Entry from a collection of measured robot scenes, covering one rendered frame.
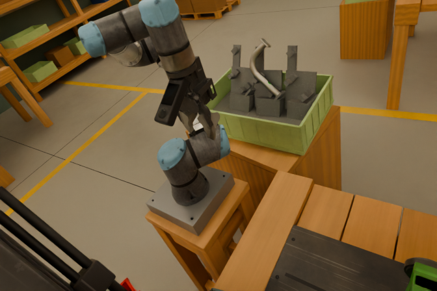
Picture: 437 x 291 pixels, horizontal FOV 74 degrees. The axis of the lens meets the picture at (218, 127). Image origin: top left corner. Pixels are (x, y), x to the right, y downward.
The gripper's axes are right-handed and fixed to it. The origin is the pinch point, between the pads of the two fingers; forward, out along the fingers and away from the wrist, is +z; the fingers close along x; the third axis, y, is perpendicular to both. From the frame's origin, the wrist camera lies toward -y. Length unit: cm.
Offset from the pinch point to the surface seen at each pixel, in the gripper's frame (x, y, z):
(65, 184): 232, 13, 129
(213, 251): 8, -9, 52
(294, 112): 3, 64, 41
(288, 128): -2, 45, 35
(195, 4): 347, 424, 99
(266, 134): 9, 46, 41
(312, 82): -4, 74, 30
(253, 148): 17, 44, 50
